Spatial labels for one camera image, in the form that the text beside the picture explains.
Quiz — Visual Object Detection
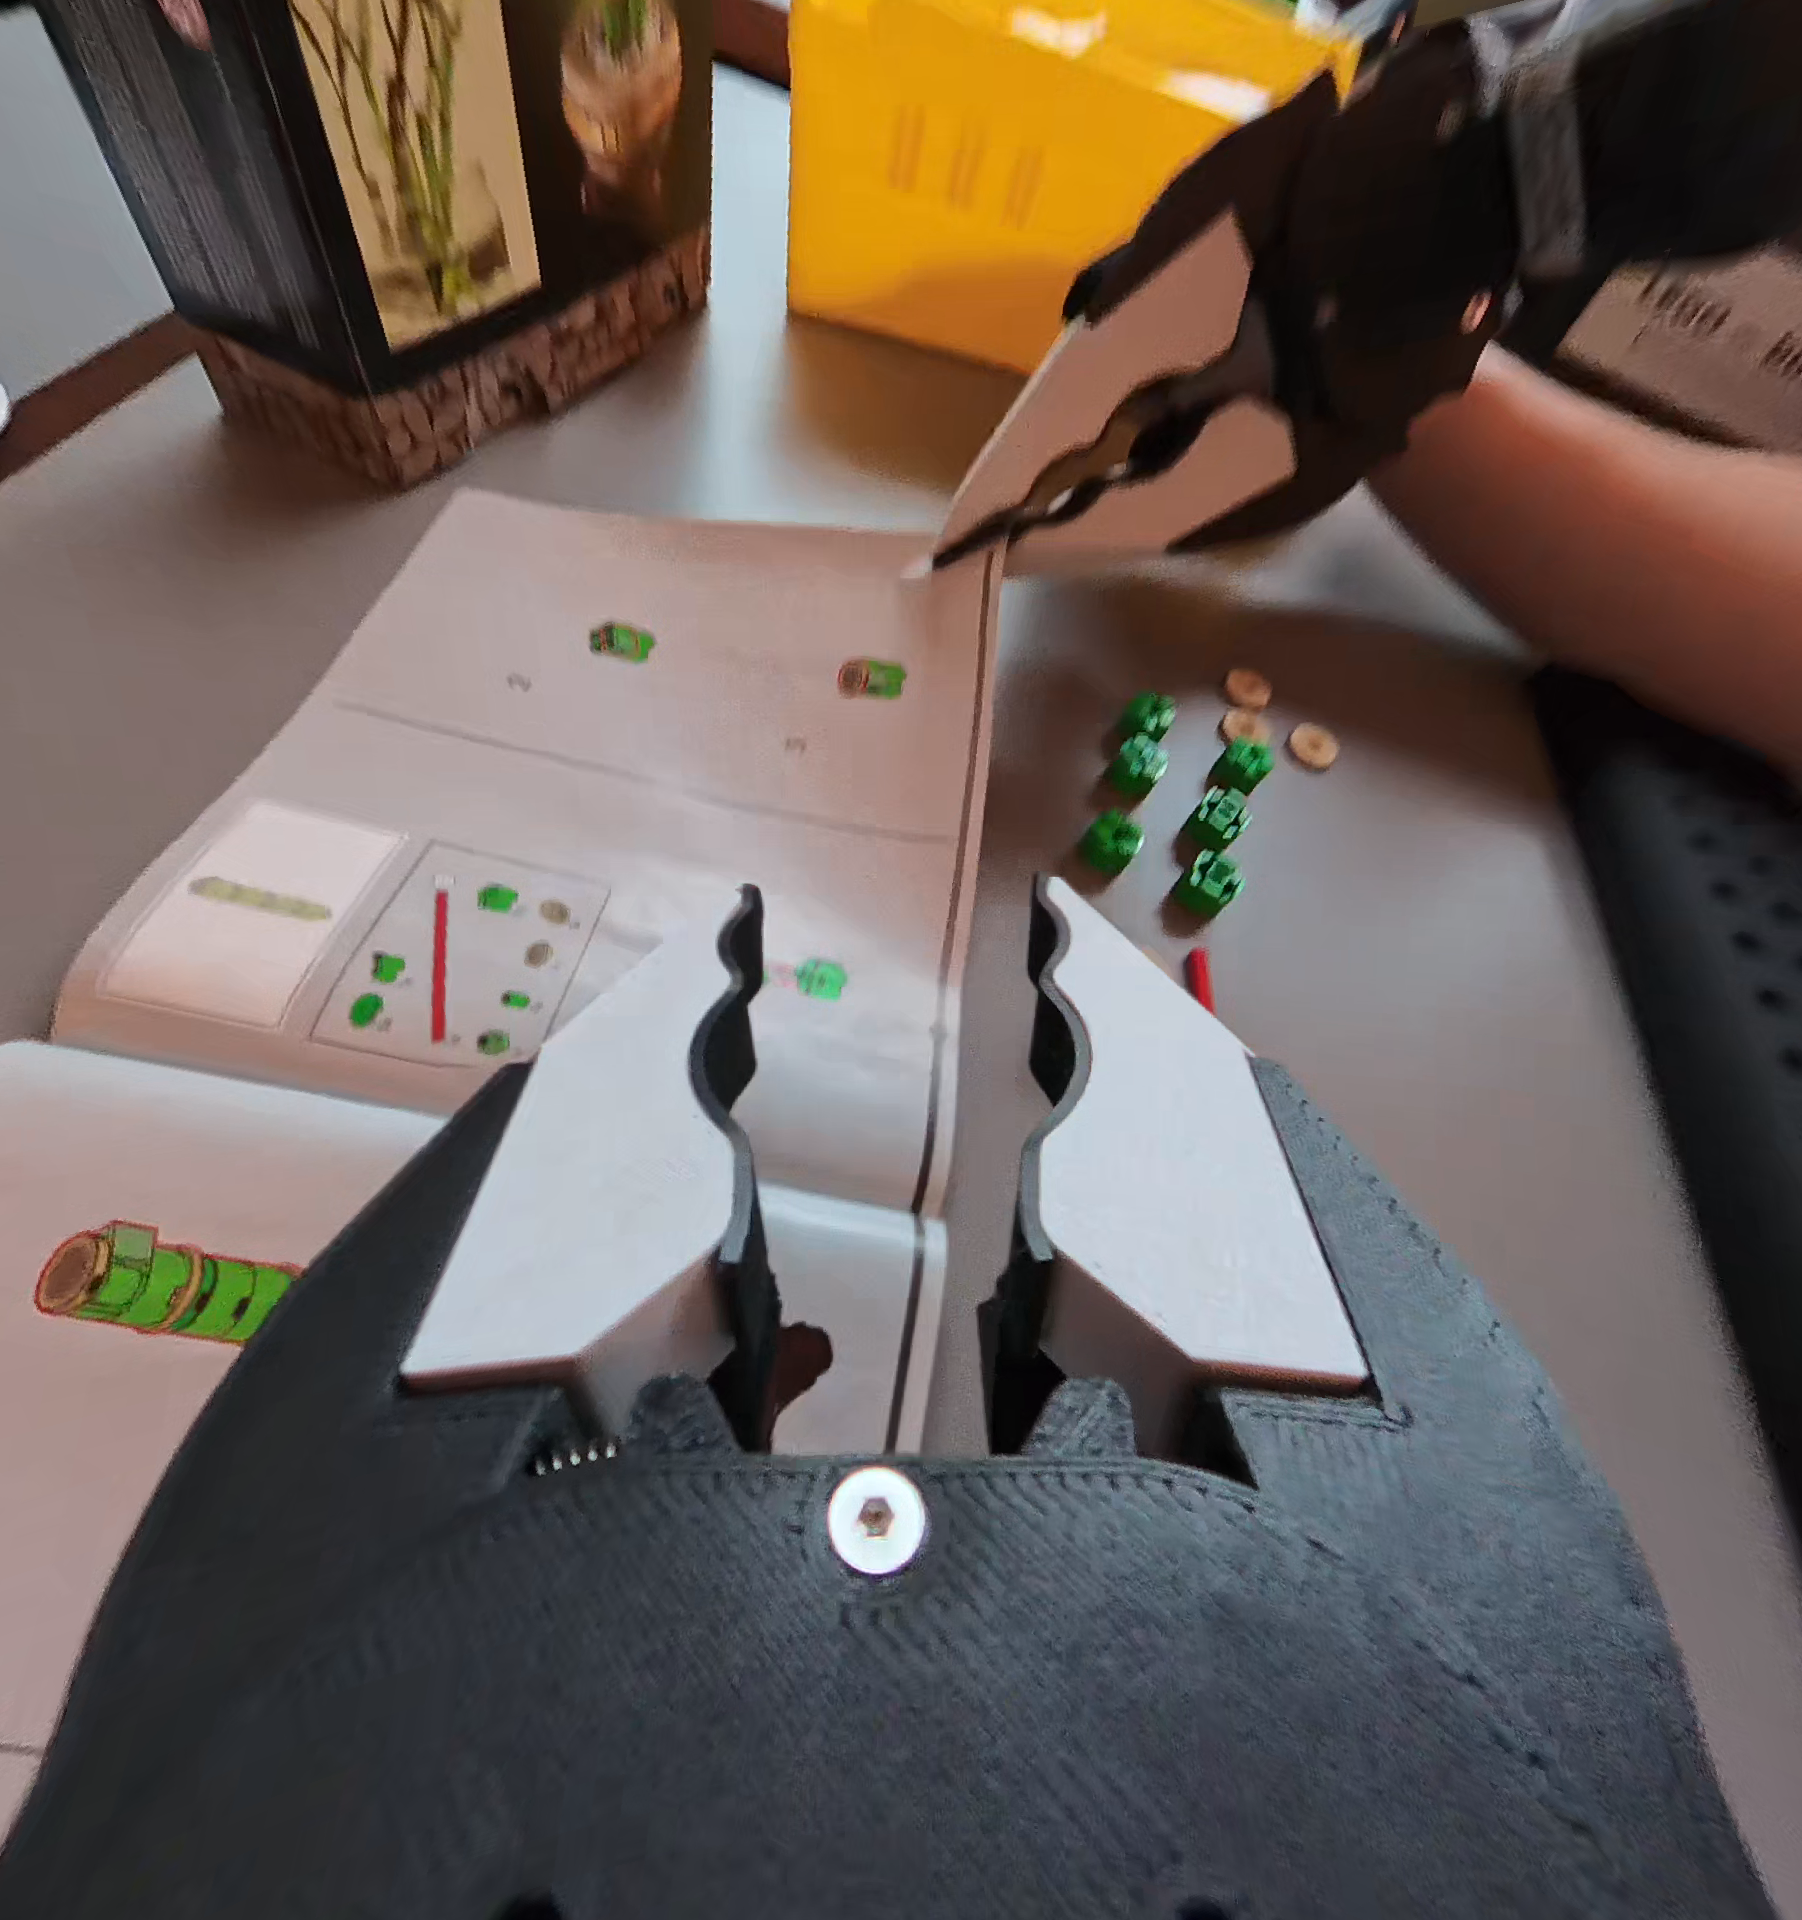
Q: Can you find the instruction booklet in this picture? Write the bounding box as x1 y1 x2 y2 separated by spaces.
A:
0 487 1011 1758

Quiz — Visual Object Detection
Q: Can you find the yellow storage bin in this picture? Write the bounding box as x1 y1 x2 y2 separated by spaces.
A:
788 0 1366 376

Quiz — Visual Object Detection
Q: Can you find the black bamboo set box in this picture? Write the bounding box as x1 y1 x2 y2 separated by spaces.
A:
36 0 716 490

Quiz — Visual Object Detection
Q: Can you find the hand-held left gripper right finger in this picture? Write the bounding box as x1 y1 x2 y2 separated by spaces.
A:
980 873 1369 1452

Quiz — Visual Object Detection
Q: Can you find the person's right forearm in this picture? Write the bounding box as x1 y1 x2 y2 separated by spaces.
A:
1366 349 1802 814

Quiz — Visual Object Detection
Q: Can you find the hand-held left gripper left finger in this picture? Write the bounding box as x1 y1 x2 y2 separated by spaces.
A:
405 884 782 1444

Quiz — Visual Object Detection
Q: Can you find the grey desk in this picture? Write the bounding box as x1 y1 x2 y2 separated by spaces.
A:
0 60 1802 1920

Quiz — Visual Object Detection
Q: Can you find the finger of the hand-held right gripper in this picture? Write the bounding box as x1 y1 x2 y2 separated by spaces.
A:
901 209 1255 579
1011 399 1298 557

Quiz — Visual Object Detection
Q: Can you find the group of green round bricks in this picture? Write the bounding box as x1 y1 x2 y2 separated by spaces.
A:
1076 689 1278 921

